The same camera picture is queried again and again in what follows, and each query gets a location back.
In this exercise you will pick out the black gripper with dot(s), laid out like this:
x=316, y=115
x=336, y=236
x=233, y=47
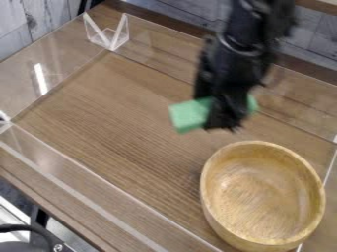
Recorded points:
x=230, y=71

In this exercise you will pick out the green rectangular block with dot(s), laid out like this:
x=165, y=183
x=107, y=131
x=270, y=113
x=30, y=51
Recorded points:
x=189, y=114

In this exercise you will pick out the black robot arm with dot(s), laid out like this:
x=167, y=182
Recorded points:
x=258, y=21

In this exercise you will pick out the round wooden bowl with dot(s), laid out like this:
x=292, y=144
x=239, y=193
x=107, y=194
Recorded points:
x=262, y=196

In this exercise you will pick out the black metal table leg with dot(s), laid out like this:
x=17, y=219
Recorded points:
x=43, y=238

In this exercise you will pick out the clear acrylic corner bracket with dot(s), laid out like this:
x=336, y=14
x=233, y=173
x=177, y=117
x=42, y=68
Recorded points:
x=110, y=39

